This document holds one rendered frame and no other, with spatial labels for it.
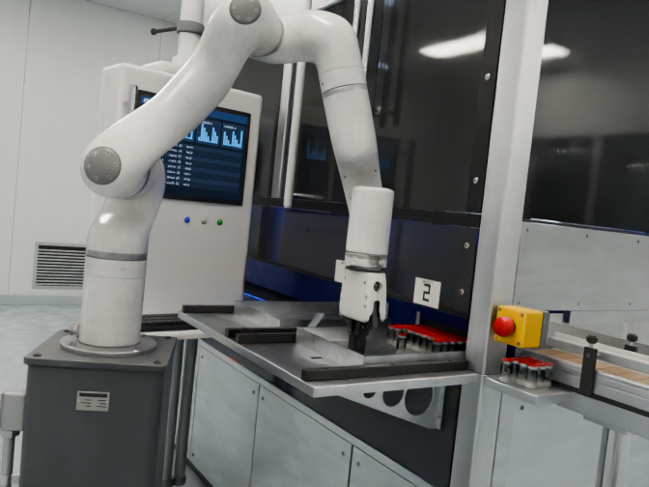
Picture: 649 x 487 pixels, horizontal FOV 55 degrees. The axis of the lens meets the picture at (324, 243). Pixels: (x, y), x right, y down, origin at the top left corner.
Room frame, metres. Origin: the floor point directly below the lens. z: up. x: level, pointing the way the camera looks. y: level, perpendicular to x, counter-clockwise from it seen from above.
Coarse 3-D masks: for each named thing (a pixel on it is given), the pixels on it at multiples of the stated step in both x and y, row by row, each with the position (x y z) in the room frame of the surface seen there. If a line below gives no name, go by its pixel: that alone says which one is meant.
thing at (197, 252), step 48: (144, 96) 1.83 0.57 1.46; (240, 96) 2.06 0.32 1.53; (192, 144) 1.95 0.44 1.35; (240, 144) 2.06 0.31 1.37; (192, 192) 1.96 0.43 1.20; (240, 192) 2.07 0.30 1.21; (192, 240) 1.97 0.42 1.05; (240, 240) 2.09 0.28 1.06; (192, 288) 1.98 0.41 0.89; (240, 288) 2.10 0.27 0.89
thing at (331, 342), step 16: (304, 336) 1.36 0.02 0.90; (320, 336) 1.31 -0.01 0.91; (336, 336) 1.44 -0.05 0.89; (368, 336) 1.49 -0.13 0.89; (384, 336) 1.52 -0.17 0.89; (320, 352) 1.30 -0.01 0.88; (336, 352) 1.25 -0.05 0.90; (352, 352) 1.20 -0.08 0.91; (368, 352) 1.36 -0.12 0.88; (384, 352) 1.37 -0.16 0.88; (416, 352) 1.41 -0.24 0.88; (448, 352) 1.29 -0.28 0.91; (464, 352) 1.31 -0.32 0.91
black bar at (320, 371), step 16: (304, 368) 1.09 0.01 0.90; (320, 368) 1.10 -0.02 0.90; (336, 368) 1.11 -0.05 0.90; (352, 368) 1.13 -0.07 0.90; (368, 368) 1.15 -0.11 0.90; (384, 368) 1.17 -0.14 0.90; (400, 368) 1.19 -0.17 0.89; (416, 368) 1.21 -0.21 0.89; (432, 368) 1.24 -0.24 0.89; (448, 368) 1.26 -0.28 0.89; (464, 368) 1.29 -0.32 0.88
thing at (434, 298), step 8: (416, 280) 1.45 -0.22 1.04; (424, 280) 1.43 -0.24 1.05; (432, 280) 1.41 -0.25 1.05; (416, 288) 1.45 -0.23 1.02; (424, 288) 1.43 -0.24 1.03; (432, 288) 1.40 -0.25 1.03; (416, 296) 1.44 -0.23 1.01; (432, 296) 1.40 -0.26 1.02; (424, 304) 1.42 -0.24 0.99; (432, 304) 1.40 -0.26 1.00
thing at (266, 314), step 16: (240, 304) 1.64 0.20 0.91; (256, 304) 1.70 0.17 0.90; (272, 304) 1.73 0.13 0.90; (288, 304) 1.76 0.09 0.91; (304, 304) 1.79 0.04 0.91; (320, 304) 1.82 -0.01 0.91; (336, 304) 1.85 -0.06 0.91; (256, 320) 1.56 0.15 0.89; (272, 320) 1.48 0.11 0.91; (288, 320) 1.47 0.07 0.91; (304, 320) 1.49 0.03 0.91; (336, 320) 1.54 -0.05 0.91; (384, 320) 1.63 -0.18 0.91
